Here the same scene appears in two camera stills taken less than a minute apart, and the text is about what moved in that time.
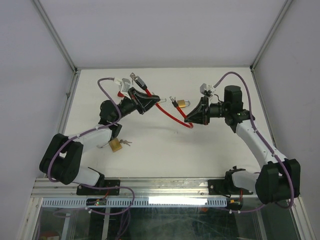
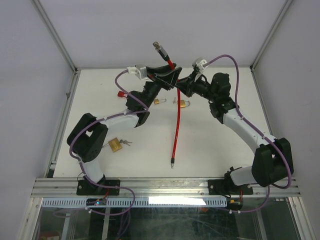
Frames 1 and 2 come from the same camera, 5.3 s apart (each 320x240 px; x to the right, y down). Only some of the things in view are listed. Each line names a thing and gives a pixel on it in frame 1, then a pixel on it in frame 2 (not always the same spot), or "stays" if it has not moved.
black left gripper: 149,102 -> 165,81
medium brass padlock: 183,103 stays
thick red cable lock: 140,83 -> 165,56
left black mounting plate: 83,190 stays
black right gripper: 198,113 -> 187,88
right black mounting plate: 225,187 stays
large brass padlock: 115,144 stays
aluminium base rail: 46,188 stays
